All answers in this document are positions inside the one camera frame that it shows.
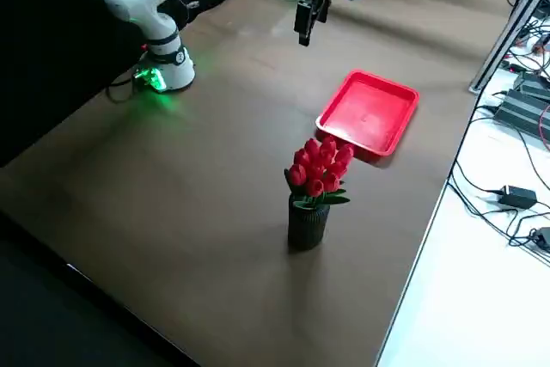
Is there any red plastic tray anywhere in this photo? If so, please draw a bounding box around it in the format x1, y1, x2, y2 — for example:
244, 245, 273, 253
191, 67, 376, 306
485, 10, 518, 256
315, 69, 421, 158

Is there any red tulip bouquet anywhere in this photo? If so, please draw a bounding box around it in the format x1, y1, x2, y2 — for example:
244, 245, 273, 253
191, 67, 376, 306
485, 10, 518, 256
283, 137, 356, 210

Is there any black ribbed vase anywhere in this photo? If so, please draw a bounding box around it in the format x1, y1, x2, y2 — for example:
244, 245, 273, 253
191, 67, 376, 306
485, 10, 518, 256
286, 194, 331, 251

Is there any black power brick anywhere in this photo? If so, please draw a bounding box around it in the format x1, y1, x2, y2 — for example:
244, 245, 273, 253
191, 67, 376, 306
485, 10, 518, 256
493, 88, 550, 138
513, 70, 550, 100

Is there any small black power adapter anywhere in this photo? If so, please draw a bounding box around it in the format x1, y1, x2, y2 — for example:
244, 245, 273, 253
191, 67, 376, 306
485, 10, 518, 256
529, 226, 550, 254
497, 185, 538, 209

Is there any aluminium frame post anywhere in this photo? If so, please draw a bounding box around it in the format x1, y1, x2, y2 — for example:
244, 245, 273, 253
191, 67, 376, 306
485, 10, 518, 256
467, 0, 550, 94

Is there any black base cable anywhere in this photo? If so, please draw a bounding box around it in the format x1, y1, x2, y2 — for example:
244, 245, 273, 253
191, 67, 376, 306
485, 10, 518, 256
106, 68, 150, 104

